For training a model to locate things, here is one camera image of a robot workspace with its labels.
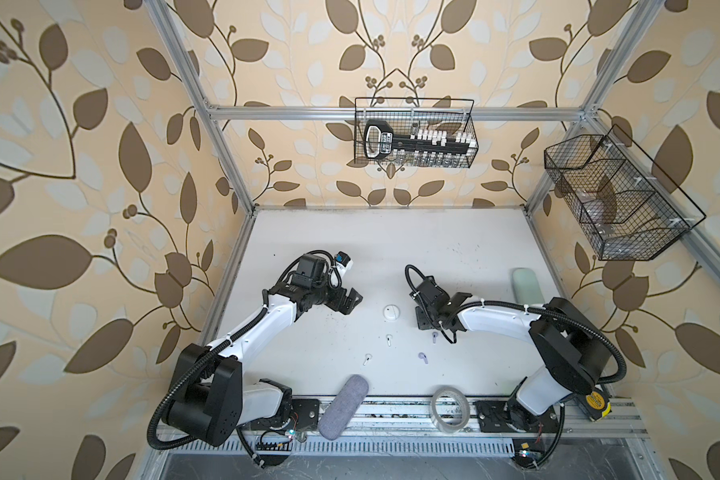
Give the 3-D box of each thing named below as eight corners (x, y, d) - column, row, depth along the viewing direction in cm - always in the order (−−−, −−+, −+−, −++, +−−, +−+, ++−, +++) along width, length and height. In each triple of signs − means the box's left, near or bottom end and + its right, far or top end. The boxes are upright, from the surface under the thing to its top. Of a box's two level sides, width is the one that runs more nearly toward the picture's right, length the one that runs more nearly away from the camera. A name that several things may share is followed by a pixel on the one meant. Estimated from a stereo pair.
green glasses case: (517, 304, 96) (521, 299, 94) (506, 272, 104) (509, 267, 102) (542, 304, 96) (546, 299, 94) (529, 272, 104) (533, 267, 102)
